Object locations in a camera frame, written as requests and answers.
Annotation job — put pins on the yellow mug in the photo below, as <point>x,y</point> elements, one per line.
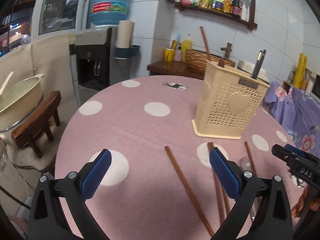
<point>169,55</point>

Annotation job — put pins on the beige wall cloth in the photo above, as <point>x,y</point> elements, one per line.
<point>49,56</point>

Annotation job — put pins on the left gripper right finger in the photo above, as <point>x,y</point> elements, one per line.
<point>228,173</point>

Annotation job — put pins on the blue water jug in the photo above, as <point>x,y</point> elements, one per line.
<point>108,12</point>

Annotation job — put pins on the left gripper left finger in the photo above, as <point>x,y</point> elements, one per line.
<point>92,174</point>

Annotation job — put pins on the brown wooden chopstick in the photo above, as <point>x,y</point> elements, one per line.
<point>205,43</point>
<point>250,156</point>
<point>226,206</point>
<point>219,198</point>
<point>189,191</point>

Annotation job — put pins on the wooden wall shelf frame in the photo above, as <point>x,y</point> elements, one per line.
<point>217,2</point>

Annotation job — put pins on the dark wooden stool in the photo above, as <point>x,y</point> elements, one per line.
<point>38,123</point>

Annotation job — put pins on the water dispenser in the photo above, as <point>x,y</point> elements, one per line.
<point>94,54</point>

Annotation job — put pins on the white microwave oven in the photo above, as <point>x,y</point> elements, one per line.
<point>316,87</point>

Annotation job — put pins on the cream plastic utensil holder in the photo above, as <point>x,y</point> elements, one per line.
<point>229,100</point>

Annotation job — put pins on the dark soy sauce bottle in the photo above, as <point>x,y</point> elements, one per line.
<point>236,7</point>

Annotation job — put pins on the pink small bowl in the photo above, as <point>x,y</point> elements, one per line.
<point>186,2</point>

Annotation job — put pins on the woven brown basin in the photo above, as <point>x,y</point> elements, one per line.
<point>197,60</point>

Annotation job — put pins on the purple label bottle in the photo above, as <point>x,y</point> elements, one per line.
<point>218,5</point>

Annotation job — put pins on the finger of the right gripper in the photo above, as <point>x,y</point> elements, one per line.
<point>301,153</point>

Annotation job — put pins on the cream cooking pot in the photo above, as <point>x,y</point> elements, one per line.
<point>19,100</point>

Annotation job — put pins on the yellow soap bottle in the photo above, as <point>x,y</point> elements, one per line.
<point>186,44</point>

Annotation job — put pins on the wooden sink counter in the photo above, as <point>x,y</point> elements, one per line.
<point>174,69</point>

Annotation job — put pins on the yellow label oil bottle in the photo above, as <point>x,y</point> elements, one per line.
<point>227,6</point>

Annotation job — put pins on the right hand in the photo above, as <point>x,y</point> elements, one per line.
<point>297,209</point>

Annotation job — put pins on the window frame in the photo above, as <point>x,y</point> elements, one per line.
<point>54,17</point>

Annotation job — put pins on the black chopstick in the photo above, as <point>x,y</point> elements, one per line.
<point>261,61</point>
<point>257,64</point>

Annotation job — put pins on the bronze faucet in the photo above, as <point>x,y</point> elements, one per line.
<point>227,50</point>

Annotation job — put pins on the pink polka dot tablecloth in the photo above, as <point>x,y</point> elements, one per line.
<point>141,196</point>

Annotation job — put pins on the white brown rice cooker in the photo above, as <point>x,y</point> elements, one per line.
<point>249,67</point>

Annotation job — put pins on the yellow roll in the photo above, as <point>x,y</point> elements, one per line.
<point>299,74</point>

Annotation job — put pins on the purple floral cloth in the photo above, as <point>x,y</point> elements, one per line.
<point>298,114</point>

